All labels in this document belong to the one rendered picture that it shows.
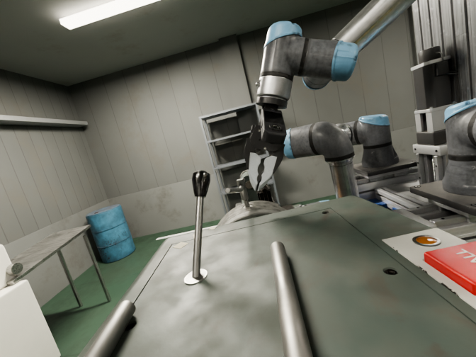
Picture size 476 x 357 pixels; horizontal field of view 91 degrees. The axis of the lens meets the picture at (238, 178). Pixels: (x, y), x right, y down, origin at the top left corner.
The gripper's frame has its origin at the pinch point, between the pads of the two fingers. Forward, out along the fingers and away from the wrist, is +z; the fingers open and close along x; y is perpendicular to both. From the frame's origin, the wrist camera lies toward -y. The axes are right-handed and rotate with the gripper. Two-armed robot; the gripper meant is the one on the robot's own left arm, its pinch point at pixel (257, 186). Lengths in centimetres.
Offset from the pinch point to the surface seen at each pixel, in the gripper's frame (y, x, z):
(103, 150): 389, 261, 56
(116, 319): -30.4, 16.5, 11.8
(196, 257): -20.9, 9.5, 8.3
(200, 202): -16.8, 10.7, 0.8
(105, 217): 294, 196, 147
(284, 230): -12.7, -5.0, 5.0
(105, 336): -32.7, 16.4, 11.8
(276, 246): -22.3, -1.8, 3.9
